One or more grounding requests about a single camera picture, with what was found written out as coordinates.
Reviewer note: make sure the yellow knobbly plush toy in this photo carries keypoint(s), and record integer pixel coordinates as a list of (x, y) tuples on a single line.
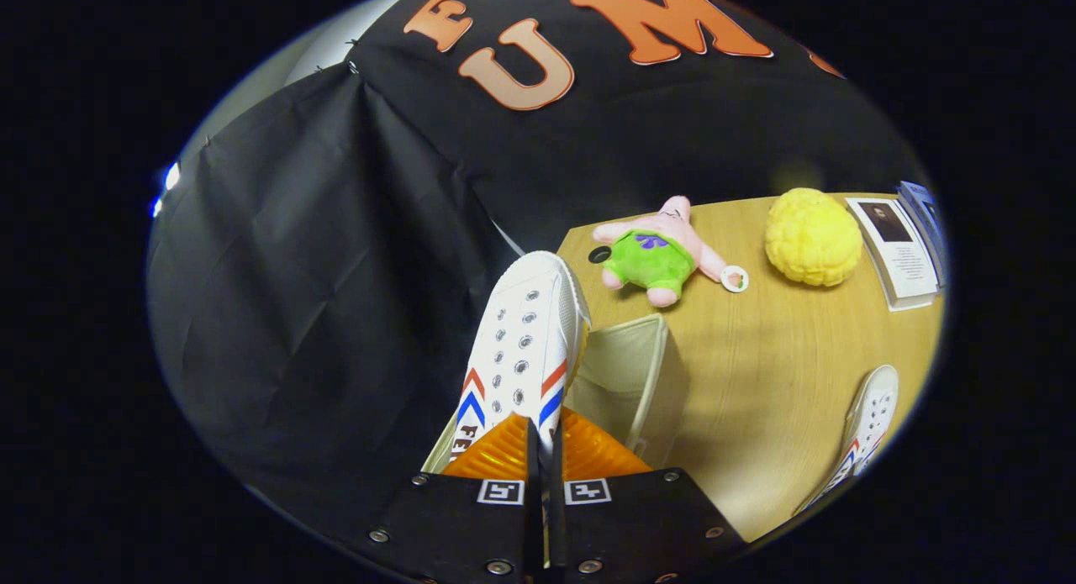
[(814, 235)]

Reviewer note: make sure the pink star plush toy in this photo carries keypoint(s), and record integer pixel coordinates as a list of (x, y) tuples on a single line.
[(656, 260)]

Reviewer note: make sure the blue book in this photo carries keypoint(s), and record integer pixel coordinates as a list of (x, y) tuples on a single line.
[(925, 214)]

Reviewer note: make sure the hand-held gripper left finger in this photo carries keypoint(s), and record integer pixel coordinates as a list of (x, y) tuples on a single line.
[(471, 534)]

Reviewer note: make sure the white book with dark photo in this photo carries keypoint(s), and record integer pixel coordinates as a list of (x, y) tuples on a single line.
[(904, 260)]

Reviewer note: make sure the black backdrop cloth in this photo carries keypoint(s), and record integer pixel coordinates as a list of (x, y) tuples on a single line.
[(336, 273)]

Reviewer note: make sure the beige fabric storage box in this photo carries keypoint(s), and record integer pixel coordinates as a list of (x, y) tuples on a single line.
[(622, 365)]

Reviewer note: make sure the white canvas shoe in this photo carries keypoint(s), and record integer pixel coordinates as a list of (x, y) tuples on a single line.
[(521, 315), (870, 416)]

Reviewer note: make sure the narrow ceiling light strip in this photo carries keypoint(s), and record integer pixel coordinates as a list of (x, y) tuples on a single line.
[(171, 177)]

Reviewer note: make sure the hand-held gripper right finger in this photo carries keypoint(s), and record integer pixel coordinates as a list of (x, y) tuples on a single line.
[(639, 525)]

